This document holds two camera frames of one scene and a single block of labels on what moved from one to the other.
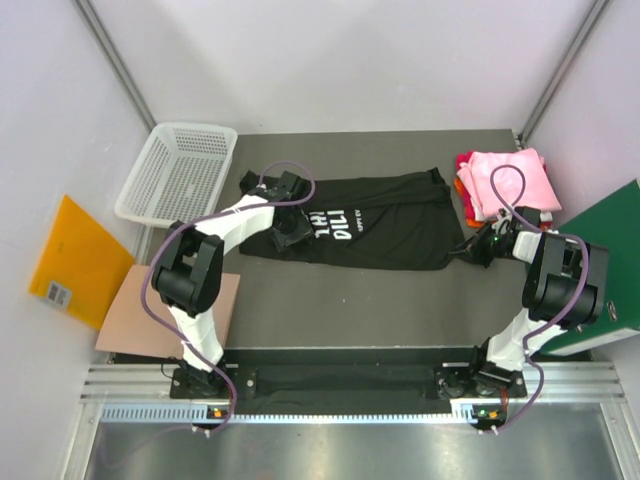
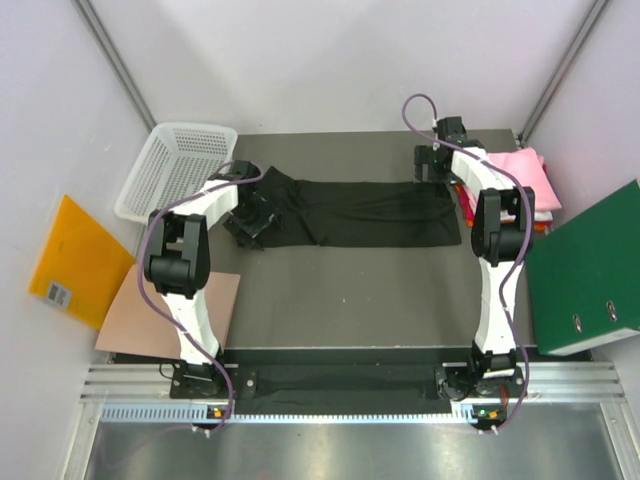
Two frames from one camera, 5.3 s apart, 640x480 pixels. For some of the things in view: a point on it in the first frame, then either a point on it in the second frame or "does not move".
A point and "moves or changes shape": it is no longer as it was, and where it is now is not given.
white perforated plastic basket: (180, 173) does not move
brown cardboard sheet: (128, 327) does not move
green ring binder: (613, 223) does not move
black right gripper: (472, 247) to (423, 155)
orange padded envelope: (80, 263) does not move
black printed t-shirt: (384, 222) moves or changes shape
